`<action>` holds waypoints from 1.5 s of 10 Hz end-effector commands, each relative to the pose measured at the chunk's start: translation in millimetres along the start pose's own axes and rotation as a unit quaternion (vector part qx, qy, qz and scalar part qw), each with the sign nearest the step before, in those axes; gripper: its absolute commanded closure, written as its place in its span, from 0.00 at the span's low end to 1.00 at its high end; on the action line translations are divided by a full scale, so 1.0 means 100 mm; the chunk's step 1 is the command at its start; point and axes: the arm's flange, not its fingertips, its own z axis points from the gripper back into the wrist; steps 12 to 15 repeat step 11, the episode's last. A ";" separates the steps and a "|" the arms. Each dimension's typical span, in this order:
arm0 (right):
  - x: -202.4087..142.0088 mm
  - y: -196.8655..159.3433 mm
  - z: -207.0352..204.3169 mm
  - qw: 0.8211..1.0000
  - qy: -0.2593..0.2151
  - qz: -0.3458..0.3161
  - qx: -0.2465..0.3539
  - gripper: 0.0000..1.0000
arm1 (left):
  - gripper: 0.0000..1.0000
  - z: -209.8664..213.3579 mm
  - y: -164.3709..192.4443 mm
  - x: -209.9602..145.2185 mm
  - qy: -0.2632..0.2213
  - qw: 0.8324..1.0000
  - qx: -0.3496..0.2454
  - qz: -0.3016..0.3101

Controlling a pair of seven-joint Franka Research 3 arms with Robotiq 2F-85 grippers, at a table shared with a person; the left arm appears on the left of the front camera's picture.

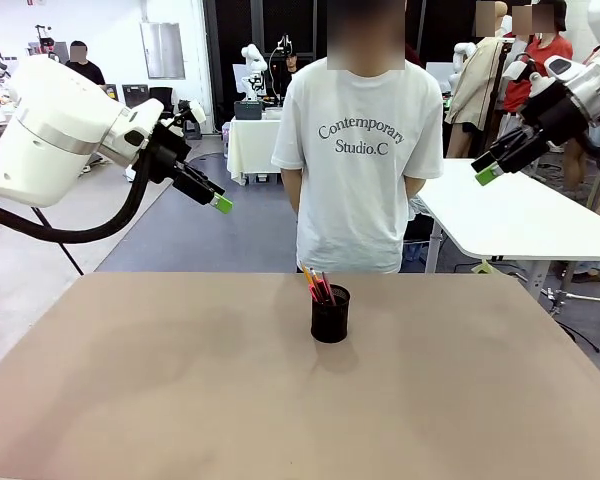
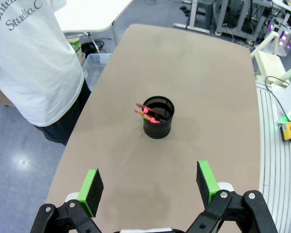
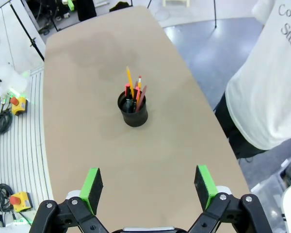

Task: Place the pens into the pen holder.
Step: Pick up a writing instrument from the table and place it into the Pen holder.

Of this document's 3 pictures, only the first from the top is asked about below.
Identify table with white cloth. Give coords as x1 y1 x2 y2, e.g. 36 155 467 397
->
227 115 284 188

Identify metal light stand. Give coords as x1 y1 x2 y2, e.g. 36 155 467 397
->
542 286 600 317

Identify white background robot with cable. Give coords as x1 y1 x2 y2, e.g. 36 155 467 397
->
33 23 62 59

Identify grey wall panel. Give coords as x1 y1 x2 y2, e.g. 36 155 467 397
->
139 21 187 80

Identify dark red pen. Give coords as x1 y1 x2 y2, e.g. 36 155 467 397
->
321 271 338 307

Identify person in white t-shirt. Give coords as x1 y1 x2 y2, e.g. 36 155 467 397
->
270 0 445 275

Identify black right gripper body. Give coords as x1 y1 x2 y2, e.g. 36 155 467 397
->
520 81 589 147

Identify black tripod leg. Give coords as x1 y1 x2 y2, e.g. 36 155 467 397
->
31 206 85 277

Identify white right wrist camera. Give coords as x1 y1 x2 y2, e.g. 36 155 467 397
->
503 55 549 99

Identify black stool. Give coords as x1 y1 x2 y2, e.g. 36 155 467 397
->
177 99 206 141

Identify person in black shirt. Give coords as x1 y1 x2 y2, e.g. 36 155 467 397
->
64 40 107 87

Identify black floor cable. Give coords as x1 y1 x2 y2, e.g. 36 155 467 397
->
557 319 600 354

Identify mannequin in red t-shirt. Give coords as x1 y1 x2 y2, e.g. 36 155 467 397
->
499 0 591 194

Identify dark grey case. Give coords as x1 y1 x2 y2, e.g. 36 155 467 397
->
121 83 149 107

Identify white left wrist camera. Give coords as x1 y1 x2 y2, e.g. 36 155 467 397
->
172 99 208 127

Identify black box with green light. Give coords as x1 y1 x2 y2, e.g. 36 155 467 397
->
233 100 264 122

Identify person's right forearm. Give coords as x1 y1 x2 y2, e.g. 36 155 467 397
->
281 167 304 214

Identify clear plastic bag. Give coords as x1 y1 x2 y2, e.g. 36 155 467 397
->
408 196 432 222

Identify white board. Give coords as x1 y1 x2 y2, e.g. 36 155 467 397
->
426 61 456 95

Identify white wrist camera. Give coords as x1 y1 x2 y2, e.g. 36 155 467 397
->
503 55 549 99
172 99 208 127

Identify black office chair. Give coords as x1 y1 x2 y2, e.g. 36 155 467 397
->
148 86 176 109

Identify black mesh pen holder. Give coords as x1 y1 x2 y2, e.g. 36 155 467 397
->
309 283 352 345

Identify thick black left arm hose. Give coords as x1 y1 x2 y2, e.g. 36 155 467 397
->
0 142 157 247

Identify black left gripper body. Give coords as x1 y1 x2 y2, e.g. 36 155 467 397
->
146 124 212 207

